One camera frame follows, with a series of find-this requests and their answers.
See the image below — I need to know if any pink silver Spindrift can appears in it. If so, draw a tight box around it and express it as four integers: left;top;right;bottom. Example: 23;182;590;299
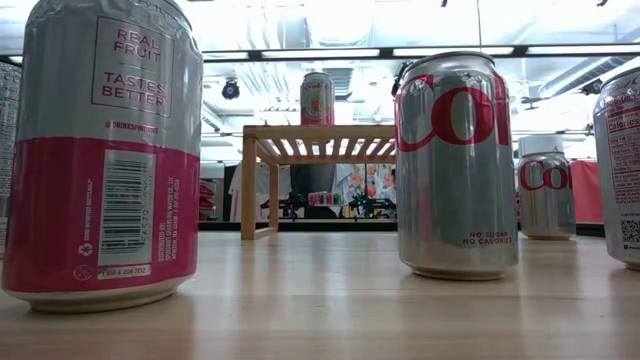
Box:
1;0;205;315
299;71;336;127

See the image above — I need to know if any silver Diet Coke can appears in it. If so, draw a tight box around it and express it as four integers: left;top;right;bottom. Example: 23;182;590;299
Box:
517;151;577;242
393;50;520;282
592;66;640;273

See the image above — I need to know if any wooden slatted shelf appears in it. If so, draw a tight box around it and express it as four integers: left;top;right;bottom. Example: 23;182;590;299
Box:
240;123;399;241

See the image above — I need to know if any dark hanging garment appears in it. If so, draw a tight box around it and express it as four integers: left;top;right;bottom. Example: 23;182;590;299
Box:
291;164;337;220

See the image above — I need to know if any distant can cluster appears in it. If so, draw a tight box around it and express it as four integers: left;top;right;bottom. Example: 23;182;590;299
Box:
306;191;346;207

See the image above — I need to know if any floral hanging garment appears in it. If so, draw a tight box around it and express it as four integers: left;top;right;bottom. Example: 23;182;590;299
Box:
335;163;399;201

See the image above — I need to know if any white hanging T-shirt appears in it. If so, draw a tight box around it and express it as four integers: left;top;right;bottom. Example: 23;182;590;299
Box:
228;162;294;223

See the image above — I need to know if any red folded stack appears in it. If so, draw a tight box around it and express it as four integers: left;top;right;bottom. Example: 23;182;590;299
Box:
198;180;217;221

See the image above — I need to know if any black hanging device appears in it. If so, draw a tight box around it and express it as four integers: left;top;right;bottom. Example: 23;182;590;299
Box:
391;60;414;97

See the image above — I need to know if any black overhead crossbar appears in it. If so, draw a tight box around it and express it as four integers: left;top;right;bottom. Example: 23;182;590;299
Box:
0;43;640;65

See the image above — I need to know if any white cylinder container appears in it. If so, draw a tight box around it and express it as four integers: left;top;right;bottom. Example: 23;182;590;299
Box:
517;133;566;160

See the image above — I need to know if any red cloth panel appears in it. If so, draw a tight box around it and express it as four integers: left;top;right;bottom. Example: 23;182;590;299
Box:
569;158;605;225

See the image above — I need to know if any slim can with black lid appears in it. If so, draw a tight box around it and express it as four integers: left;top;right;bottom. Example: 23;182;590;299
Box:
0;60;24;260

